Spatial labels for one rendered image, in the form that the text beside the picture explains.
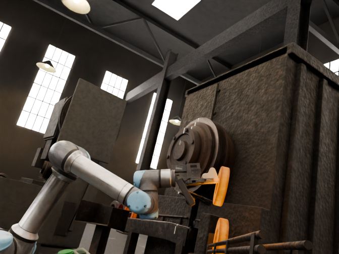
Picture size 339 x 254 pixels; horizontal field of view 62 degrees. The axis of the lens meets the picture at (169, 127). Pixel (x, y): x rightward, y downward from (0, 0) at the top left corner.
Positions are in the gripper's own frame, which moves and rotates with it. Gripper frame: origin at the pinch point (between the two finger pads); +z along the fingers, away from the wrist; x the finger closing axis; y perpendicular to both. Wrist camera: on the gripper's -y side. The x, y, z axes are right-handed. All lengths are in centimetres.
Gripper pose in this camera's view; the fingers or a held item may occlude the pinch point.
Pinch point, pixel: (221, 181)
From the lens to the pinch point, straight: 117.0
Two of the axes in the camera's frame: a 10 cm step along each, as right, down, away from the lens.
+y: -0.4, -9.5, 3.1
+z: 10.0, -0.5, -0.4
